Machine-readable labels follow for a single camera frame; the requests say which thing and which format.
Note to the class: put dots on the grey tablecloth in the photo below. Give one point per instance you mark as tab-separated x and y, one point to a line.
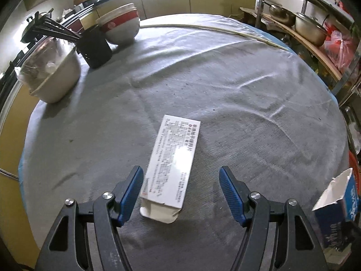
225	104

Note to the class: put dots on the blue toothpaste box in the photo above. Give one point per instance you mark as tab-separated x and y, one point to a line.
330	223

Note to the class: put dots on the black chopstick holder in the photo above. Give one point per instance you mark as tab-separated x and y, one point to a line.
94	50

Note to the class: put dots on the white and orange cardboard box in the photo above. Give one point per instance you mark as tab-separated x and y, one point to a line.
172	169

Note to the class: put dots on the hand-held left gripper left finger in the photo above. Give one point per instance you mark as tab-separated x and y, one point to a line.
131	192

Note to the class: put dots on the brown cardboard piece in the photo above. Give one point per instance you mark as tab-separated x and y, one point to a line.
251	12

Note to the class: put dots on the clear plastic bag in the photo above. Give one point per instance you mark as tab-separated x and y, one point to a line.
42	59

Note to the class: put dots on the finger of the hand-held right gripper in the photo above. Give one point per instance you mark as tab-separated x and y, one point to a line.
348	234

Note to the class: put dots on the red plastic bag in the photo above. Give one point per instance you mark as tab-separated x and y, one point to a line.
341	50

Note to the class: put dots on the black wok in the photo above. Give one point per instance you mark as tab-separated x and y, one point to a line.
31	31

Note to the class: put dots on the large steel pot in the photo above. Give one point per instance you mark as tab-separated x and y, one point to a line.
310	31

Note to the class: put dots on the small dark steel pot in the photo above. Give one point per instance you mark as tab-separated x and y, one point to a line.
279	12

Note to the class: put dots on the metal basin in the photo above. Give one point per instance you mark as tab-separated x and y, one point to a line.
56	82

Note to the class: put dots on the red plastic basket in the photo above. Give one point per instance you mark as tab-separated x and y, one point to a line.
354	163

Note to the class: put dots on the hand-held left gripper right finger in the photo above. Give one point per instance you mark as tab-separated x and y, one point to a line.
231	194

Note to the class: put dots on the white bowl with red band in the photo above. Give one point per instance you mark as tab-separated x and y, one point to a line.
124	32
115	12

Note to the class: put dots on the thin pale wooden strip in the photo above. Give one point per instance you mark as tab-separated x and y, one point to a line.
214	28

